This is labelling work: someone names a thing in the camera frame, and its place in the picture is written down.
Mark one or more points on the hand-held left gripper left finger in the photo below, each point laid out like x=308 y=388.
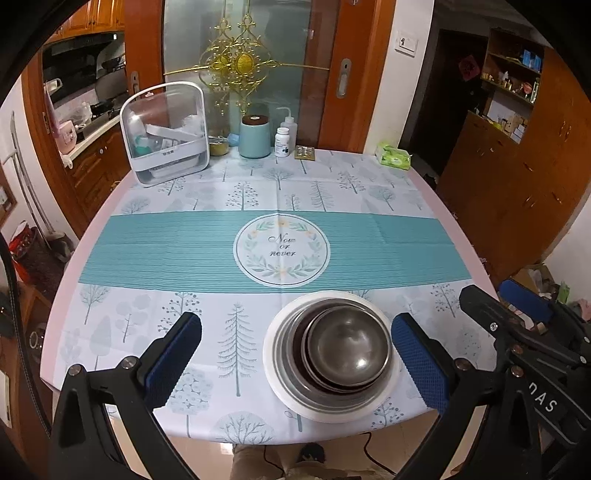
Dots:
x=173 y=360

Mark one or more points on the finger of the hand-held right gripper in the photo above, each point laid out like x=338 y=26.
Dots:
x=526 y=300
x=480 y=307

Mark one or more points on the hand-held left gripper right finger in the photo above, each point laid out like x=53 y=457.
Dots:
x=420 y=364

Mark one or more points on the steel bowl dark outside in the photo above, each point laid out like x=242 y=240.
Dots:
x=346 y=346

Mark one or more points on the plain white plate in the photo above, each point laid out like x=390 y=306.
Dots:
x=323 y=415

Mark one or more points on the large steel bowl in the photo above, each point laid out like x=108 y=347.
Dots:
x=286 y=369

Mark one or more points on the steel bowl pink outside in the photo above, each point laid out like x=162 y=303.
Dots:
x=296 y=341

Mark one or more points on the cardboard box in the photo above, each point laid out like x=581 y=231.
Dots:
x=531 y=277

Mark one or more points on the tall wooden cabinet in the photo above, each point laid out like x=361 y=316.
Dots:
x=498 y=198

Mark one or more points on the tree print tablecloth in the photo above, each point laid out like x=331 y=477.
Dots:
x=161 y=254

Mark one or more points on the dark shoe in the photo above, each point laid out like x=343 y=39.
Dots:
x=312 y=452

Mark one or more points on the green tissue pack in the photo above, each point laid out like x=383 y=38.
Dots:
x=392 y=155

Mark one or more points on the red bag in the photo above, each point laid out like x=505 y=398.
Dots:
x=23 y=240

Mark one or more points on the wooden kitchen cabinet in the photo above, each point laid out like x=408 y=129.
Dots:
x=99 y=170

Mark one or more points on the glass jar yellow contents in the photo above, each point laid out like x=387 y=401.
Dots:
x=218 y=147

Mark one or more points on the metal pole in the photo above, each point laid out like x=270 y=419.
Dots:
x=30 y=184

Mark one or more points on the blue face mask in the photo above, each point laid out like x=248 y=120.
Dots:
x=233 y=140

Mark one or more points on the gold blister pack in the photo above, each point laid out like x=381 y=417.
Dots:
x=305 y=153

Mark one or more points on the teal canister brown lid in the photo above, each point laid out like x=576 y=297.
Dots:
x=255 y=138

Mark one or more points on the white pill bottle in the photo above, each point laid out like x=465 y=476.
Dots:
x=282 y=144

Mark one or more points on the pink kitchen appliance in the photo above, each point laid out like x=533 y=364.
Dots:
x=68 y=137

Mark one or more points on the white squeeze bottle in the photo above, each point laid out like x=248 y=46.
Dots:
x=292 y=127

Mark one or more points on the frosted glass door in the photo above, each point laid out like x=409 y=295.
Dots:
x=300 y=92

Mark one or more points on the black wok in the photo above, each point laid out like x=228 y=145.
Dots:
x=113 y=61

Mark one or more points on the gold door ornament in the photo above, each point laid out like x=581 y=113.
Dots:
x=242 y=62

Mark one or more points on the wooden wall shelf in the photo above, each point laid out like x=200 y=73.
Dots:
x=508 y=106

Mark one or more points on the clear storage box white frame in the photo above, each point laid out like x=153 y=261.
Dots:
x=171 y=161

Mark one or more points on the red wall decoration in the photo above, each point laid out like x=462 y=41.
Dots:
x=469 y=67

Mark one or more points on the white light switch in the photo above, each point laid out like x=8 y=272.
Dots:
x=407 y=42

